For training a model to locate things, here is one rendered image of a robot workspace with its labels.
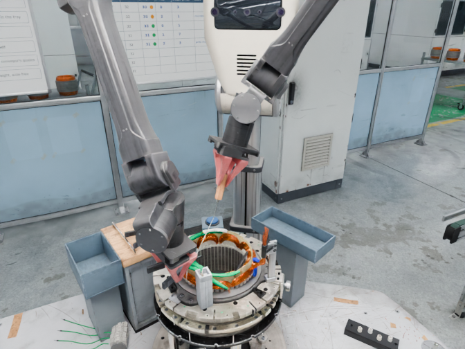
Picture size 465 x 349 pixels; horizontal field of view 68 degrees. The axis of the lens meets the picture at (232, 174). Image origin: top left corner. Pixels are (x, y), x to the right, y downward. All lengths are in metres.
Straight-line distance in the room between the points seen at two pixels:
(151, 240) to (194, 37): 2.53
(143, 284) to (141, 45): 2.13
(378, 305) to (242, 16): 1.02
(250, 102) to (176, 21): 2.36
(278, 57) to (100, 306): 0.83
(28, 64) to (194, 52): 1.21
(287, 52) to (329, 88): 2.51
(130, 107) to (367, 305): 1.02
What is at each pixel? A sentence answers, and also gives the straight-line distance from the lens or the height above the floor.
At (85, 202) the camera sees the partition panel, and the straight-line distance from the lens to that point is 3.24.
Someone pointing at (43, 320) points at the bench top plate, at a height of 0.78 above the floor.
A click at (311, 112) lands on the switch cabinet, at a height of 0.86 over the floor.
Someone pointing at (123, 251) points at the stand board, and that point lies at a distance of 1.05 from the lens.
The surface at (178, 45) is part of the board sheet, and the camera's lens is 2.98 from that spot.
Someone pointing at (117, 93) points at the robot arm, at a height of 1.55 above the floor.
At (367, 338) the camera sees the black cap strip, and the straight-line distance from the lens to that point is 1.20.
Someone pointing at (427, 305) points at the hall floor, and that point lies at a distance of 2.62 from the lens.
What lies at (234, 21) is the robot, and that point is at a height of 1.65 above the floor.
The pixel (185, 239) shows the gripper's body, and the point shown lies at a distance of 0.73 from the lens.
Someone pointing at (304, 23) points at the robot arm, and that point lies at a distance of 0.68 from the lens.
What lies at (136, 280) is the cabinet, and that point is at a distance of 1.09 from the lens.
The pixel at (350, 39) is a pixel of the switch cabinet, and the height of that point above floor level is 1.45.
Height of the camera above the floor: 1.69
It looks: 26 degrees down
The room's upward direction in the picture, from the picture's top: straight up
